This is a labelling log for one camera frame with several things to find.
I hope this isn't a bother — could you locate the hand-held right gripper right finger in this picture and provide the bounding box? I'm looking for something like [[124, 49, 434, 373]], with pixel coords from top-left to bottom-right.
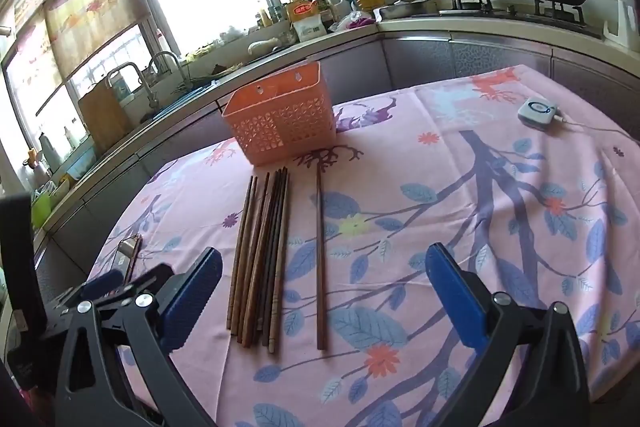
[[425, 243, 592, 427]]

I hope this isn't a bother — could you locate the white food package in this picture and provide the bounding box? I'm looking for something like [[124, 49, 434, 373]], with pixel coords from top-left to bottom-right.
[[291, 14, 328, 42]]

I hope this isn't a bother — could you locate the single long brown chopstick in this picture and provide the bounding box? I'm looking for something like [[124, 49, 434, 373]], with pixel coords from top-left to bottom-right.
[[315, 162, 328, 352]]

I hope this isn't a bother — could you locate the pink floral tablecloth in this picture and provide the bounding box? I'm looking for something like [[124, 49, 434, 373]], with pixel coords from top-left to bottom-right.
[[85, 64, 640, 427]]

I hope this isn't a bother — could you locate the smartphone with red case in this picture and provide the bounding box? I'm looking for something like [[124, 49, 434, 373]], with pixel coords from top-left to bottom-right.
[[116, 234, 144, 288]]

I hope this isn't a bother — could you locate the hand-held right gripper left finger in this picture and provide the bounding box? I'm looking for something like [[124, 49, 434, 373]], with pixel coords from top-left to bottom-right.
[[55, 247, 224, 427]]

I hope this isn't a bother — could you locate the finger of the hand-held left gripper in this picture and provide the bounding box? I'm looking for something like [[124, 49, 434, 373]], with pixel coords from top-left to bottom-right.
[[86, 269, 125, 303]]

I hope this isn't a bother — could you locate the orange plastic utensil basket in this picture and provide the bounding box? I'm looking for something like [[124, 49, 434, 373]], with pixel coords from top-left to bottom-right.
[[221, 61, 337, 166]]

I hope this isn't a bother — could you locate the purple plastic bag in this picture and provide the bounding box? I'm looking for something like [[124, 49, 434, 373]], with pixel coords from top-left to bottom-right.
[[327, 11, 377, 32]]

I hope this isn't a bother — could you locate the steel tray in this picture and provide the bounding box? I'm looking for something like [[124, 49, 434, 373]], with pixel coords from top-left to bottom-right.
[[379, 1, 442, 20]]

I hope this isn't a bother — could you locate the chrome faucet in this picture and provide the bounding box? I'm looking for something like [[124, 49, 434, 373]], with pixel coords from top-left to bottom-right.
[[107, 62, 160, 108], [147, 52, 186, 85]]

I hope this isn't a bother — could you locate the bundle of wooden chopsticks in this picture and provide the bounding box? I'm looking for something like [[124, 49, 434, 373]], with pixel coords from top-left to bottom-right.
[[227, 166, 291, 354]]

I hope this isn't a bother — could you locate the wooden cutting board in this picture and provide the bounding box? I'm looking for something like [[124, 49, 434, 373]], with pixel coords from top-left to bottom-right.
[[77, 79, 133, 152]]

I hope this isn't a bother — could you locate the green plastic cup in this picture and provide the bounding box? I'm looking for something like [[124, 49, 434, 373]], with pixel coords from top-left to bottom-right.
[[31, 192, 54, 229]]

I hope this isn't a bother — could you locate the white plastic rack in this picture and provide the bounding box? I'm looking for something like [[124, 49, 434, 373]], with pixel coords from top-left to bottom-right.
[[602, 0, 640, 44]]

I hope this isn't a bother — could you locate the white plastic jug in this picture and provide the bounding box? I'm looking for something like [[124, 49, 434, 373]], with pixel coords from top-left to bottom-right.
[[320, 0, 354, 20]]

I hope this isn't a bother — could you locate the white cable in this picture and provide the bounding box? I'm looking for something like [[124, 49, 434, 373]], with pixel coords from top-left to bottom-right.
[[555, 116, 640, 144]]

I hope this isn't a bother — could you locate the white round device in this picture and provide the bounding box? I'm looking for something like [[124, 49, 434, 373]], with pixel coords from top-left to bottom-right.
[[517, 97, 560, 128]]

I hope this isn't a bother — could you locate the gas stove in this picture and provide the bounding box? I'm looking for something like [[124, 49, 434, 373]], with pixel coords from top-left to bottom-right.
[[439, 0, 603, 40]]

